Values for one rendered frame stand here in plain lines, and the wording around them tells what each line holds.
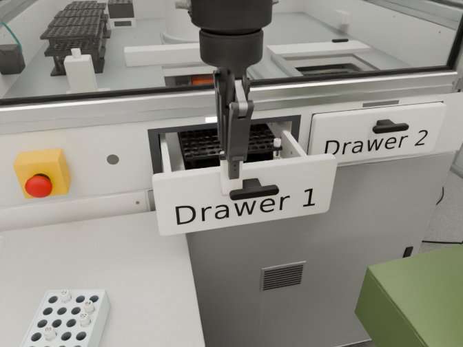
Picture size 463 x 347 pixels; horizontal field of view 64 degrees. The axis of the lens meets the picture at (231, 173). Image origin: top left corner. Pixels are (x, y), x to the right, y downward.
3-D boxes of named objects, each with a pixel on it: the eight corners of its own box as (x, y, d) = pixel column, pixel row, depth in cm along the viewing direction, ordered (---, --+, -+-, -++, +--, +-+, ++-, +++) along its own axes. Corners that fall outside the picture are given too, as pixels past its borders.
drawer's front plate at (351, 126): (433, 151, 82) (448, 104, 76) (309, 166, 77) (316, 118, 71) (427, 147, 84) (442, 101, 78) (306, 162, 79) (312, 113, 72)
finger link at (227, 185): (242, 151, 52) (242, 153, 52) (241, 191, 56) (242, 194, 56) (220, 153, 52) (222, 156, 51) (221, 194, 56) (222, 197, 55)
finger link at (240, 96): (242, 60, 44) (254, 74, 40) (242, 102, 47) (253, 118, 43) (223, 62, 44) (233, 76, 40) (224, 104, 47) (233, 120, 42)
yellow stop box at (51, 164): (68, 197, 65) (57, 162, 61) (23, 202, 64) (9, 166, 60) (71, 180, 69) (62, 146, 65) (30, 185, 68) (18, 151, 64)
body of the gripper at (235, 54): (193, 20, 46) (198, 92, 51) (204, 36, 39) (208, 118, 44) (253, 17, 47) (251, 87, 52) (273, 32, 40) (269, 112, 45)
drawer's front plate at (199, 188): (328, 212, 65) (338, 158, 59) (160, 237, 60) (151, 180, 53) (324, 206, 66) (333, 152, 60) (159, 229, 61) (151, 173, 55)
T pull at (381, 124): (408, 131, 73) (410, 124, 72) (374, 134, 72) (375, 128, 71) (397, 122, 76) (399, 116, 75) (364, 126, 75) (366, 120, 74)
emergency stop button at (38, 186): (54, 198, 62) (47, 178, 60) (27, 202, 61) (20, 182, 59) (56, 188, 64) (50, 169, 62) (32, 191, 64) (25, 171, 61)
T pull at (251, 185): (279, 195, 55) (280, 187, 55) (230, 202, 54) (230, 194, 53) (272, 182, 58) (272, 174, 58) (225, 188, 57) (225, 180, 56)
